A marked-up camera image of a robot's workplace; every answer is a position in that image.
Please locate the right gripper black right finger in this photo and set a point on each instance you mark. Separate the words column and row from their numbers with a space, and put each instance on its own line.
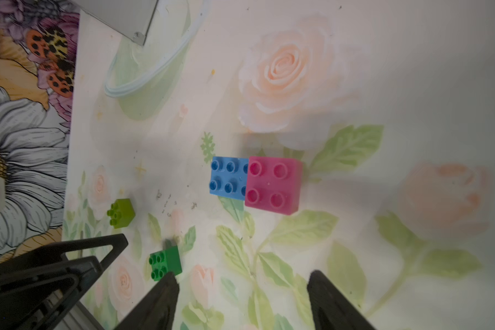
column 330, row 309

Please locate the silver metal box with handle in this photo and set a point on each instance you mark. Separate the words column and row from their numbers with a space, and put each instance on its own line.
column 131, row 18

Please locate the magenta pink lego brick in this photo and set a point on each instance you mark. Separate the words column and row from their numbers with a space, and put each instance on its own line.
column 274, row 184

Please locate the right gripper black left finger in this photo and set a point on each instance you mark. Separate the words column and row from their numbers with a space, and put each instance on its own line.
column 156, row 311

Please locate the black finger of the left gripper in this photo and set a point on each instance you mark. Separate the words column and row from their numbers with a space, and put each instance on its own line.
column 54, row 254
column 36, row 295

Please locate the light blue lego brick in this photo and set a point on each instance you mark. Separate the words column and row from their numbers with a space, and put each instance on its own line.
column 228, row 177

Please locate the lime green lego brick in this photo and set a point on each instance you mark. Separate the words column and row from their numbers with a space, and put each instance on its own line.
column 121, row 213

